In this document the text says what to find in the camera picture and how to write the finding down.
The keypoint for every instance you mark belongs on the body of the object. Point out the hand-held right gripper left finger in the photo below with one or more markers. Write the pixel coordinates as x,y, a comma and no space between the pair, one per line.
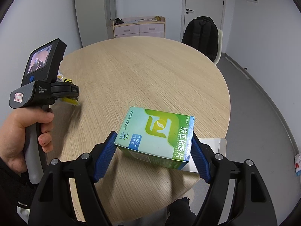
104,157

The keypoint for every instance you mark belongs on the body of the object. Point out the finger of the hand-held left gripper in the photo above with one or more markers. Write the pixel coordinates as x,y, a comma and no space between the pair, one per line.
65,90

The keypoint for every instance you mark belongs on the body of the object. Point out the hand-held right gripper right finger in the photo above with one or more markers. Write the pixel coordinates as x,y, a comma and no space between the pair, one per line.
202,160

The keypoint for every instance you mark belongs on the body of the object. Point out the yellow white snack wrapper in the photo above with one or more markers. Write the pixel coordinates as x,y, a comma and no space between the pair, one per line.
69,101

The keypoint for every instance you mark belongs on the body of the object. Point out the green medicine box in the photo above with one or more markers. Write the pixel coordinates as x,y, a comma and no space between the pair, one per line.
155,134

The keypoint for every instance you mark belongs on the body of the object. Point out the person's left forearm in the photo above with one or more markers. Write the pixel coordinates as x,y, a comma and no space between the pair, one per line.
14,188

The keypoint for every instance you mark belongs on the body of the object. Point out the person's left hand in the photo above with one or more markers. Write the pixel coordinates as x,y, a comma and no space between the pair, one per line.
14,141

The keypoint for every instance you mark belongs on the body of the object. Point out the person's right leg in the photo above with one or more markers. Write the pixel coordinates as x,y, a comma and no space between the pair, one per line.
178,214

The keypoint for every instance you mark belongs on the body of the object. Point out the round wooden table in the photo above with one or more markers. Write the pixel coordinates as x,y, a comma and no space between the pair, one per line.
141,75

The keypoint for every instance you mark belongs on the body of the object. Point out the tall white cabinet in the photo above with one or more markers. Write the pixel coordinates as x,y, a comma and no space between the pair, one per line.
94,11

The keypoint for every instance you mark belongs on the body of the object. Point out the dark object on cabinet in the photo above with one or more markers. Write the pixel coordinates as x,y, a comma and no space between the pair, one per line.
118,21

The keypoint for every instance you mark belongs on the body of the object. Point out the pink drawer cabinet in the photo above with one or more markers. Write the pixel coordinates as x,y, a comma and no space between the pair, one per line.
138,29

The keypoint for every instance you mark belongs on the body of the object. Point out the white papers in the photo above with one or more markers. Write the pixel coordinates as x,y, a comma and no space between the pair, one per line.
131,21

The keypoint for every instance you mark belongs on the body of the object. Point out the red white packet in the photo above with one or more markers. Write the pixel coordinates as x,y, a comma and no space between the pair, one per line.
298,164

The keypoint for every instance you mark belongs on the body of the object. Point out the small yellow object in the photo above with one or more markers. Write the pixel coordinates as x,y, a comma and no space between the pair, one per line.
158,18

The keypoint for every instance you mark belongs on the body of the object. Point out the black backpack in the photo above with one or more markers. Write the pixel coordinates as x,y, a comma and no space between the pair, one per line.
199,37

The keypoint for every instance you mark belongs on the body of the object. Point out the white door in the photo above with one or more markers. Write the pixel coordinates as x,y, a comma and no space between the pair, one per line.
204,4

